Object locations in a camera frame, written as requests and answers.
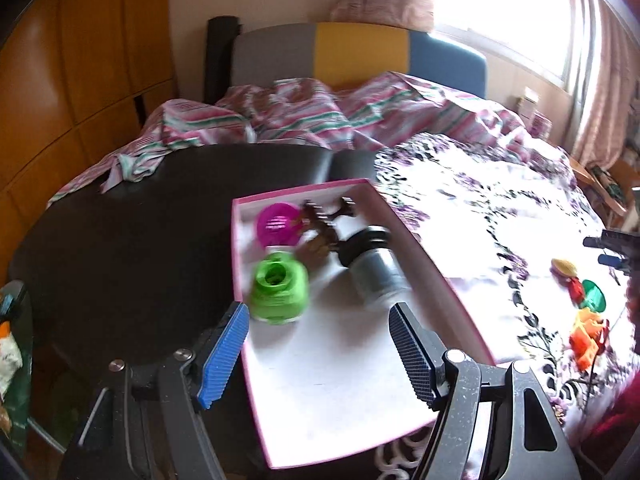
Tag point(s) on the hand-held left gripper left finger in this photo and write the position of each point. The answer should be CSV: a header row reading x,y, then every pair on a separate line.
x,y
222,355

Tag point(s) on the magenta plastic toy cup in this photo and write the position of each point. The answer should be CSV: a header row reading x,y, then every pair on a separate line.
x,y
277,225

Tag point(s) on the pink side curtain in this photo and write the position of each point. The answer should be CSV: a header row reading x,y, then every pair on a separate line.
x,y
600,100

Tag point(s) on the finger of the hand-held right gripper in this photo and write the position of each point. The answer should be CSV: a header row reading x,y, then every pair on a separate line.
x,y
615,241
611,261

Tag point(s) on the window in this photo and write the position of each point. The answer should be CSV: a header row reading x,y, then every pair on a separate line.
x,y
500,5

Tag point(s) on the white floral embroidered tablecloth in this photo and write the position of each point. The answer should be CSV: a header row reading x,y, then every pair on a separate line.
x,y
475,220

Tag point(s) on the red puzzle piece block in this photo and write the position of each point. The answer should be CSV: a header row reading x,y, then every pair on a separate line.
x,y
585,352

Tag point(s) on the person's red clothing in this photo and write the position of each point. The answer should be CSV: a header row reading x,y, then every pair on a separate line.
x,y
615,420

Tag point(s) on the green plastic container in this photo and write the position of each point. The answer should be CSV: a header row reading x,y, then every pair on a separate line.
x,y
279,287

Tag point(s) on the wooden nightstand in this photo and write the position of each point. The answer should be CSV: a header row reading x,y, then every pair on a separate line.
x,y
607,185

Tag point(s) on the pink striped bedsheet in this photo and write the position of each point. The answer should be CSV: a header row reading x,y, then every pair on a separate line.
x,y
300,110

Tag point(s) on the colourful bag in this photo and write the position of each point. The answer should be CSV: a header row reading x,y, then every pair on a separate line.
x,y
10,355

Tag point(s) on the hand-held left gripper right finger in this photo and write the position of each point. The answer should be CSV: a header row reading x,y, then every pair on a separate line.
x,y
412,355

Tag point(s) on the wooden wardrobe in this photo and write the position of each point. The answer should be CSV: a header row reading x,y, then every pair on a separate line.
x,y
75,60

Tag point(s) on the orange plastic toy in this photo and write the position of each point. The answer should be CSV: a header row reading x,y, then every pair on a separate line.
x,y
592,322

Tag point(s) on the white carton box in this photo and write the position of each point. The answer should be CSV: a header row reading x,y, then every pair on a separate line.
x,y
527,102

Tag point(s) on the grey yellow blue headboard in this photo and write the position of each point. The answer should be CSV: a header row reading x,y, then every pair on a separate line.
x,y
360,52

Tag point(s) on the purple patterned small box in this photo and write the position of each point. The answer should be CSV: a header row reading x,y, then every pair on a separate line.
x,y
541,125

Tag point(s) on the black rolled mat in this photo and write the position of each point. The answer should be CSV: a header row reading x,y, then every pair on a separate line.
x,y
220,60

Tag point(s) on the yellow plastic toy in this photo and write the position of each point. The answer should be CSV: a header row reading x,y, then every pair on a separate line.
x,y
565,267

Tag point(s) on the pink cardboard box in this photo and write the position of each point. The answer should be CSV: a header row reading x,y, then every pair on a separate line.
x,y
325,385

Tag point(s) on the brown hair claw clip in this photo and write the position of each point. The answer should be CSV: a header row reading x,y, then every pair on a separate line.
x,y
320,225

